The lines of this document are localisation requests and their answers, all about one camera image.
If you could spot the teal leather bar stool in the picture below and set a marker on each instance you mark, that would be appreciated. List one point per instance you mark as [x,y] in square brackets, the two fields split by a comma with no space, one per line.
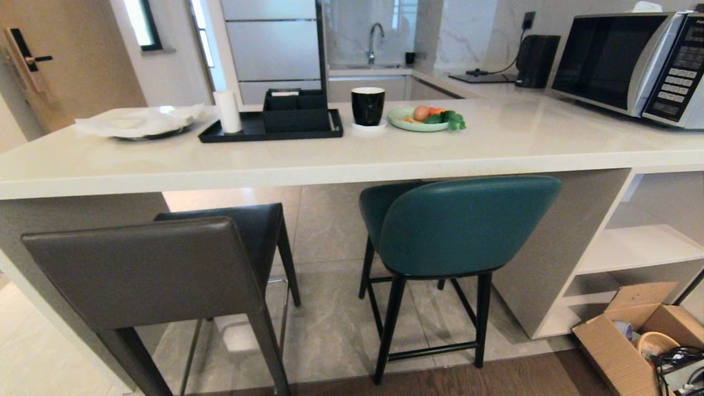
[456,225]

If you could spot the white kitchen counter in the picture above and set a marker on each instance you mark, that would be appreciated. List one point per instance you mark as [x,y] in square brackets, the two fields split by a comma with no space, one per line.
[495,143]

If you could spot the chrome kitchen faucet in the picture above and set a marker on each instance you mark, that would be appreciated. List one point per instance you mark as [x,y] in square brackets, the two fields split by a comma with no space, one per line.
[374,41]

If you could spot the grey leather bar stool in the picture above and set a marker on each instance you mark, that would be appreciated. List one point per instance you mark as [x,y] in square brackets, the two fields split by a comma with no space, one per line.
[143,275]

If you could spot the white coaster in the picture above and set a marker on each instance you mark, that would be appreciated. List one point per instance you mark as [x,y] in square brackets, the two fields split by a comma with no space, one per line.
[369,127]

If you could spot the black mug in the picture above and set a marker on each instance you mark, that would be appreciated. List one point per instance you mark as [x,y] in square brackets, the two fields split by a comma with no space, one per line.
[368,105]

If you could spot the pale green plate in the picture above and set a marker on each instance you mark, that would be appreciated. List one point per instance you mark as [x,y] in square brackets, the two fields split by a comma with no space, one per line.
[412,124]

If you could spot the black organizer box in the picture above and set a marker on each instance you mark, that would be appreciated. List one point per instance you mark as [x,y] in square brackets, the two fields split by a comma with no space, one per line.
[297,113]

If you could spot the brown egg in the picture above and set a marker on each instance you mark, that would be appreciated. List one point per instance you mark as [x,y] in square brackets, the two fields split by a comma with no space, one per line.
[421,113]

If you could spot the black rectangular tray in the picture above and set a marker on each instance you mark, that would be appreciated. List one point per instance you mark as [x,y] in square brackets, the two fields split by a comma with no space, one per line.
[258,131]

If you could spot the orange toy carrot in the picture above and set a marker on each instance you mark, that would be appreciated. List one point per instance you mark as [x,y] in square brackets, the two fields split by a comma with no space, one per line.
[436,110]

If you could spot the green toy vegetable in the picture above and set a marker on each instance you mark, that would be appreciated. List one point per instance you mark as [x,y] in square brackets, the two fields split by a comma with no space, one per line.
[452,120]

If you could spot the white cylindrical roll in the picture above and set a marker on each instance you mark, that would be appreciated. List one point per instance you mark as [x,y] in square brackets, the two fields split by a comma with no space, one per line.
[227,111]

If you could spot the small black cup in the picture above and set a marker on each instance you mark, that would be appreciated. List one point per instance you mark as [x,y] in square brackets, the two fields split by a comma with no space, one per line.
[410,57]

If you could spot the frosted glass sliding door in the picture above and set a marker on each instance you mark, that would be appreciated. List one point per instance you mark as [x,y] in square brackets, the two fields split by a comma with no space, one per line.
[272,49]

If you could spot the dark round plate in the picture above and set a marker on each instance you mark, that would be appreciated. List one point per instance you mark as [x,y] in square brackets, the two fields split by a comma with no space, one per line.
[159,134]

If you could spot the white crumpled cloth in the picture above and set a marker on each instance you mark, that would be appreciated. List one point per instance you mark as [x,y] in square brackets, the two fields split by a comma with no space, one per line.
[137,120]

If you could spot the black speaker box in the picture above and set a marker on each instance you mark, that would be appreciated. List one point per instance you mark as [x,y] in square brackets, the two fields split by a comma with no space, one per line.
[536,60]

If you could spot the white shelf unit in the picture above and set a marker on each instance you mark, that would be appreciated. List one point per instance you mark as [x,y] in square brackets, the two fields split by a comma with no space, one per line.
[638,247]

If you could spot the cardboard box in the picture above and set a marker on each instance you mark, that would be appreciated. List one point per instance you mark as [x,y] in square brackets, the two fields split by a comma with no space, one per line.
[621,346]

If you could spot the silver microwave oven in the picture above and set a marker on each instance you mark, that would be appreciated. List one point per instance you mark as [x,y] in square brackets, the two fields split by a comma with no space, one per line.
[632,60]

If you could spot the wooden door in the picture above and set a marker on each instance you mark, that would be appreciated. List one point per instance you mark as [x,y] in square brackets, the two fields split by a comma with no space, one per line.
[71,60]

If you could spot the woven basket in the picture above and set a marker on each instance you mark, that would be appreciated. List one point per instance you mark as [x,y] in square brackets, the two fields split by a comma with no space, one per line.
[654,344]

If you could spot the black flat base plate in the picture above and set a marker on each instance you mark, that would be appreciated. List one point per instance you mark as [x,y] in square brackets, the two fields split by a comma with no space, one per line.
[481,77]

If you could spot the black wall socket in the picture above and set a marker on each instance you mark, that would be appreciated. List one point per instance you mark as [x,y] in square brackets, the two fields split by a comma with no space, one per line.
[528,20]

